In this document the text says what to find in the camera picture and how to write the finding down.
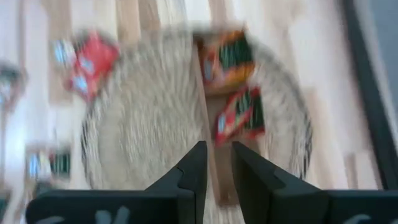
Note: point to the black metal table frame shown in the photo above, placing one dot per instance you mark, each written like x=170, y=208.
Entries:
x=370, y=93

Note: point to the round woven placemat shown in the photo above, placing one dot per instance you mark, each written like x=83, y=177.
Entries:
x=149, y=118

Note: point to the wooden compartment box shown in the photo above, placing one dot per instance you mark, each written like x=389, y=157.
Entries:
x=222, y=174

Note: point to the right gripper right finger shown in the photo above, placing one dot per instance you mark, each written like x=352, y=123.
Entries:
x=273, y=199

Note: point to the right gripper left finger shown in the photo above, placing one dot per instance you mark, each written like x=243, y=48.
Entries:
x=174, y=202

